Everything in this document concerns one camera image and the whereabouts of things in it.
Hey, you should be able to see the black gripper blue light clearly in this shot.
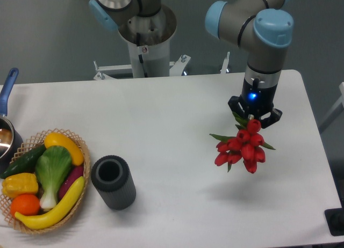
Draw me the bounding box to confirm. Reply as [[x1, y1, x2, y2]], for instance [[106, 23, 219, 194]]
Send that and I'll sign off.
[[228, 78, 283, 129]]

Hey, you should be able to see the red tulip bouquet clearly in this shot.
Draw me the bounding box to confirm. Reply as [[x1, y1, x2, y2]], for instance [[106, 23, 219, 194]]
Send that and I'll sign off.
[[210, 112, 275, 174]]

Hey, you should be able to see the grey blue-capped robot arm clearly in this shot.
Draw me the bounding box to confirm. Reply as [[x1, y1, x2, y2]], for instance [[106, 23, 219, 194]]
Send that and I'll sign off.
[[89, 0, 293, 128]]

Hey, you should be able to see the dark grey ribbed vase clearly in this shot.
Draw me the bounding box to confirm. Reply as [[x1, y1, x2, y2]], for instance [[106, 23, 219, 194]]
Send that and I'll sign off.
[[91, 155, 137, 210]]

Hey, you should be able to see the black box at table edge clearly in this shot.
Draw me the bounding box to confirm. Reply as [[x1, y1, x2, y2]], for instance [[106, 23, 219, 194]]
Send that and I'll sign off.
[[324, 208, 343, 236]]

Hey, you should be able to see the purple eggplant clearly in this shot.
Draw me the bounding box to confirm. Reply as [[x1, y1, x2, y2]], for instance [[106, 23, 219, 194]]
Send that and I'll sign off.
[[58, 165, 84, 200]]

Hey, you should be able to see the yellow squash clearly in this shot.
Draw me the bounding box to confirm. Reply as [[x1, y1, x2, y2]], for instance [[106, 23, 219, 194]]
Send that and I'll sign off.
[[44, 132, 84, 166]]

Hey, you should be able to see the green bok choy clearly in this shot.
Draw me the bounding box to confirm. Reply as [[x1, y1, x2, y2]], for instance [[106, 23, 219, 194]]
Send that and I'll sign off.
[[35, 146, 72, 211]]

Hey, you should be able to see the woven wicker basket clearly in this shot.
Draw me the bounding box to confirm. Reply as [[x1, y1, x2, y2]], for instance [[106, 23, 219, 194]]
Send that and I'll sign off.
[[1, 128, 90, 235]]

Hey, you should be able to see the yellow banana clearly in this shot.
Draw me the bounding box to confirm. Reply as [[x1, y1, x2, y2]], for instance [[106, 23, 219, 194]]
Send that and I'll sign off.
[[15, 176, 85, 230]]

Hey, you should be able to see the green cucumber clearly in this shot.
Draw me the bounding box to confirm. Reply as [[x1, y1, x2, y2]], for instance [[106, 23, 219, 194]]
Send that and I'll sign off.
[[1, 145, 46, 179]]

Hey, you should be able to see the orange fruit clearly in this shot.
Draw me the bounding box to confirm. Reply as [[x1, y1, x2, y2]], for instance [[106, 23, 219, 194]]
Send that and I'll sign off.
[[10, 194, 40, 216]]

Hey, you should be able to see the yellow bell pepper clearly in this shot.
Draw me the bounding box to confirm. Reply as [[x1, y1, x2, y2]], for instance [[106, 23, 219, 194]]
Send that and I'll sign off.
[[2, 173, 39, 198]]

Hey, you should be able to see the white frame at right edge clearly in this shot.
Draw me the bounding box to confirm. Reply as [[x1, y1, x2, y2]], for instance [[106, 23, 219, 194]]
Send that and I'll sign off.
[[318, 82, 343, 134]]

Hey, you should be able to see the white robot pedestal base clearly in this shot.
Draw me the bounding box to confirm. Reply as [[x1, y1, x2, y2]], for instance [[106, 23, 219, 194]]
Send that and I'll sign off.
[[89, 0, 191, 80]]

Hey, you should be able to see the blue-handled saucepan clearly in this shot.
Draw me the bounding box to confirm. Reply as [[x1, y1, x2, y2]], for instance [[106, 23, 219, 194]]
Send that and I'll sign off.
[[1, 68, 23, 173]]

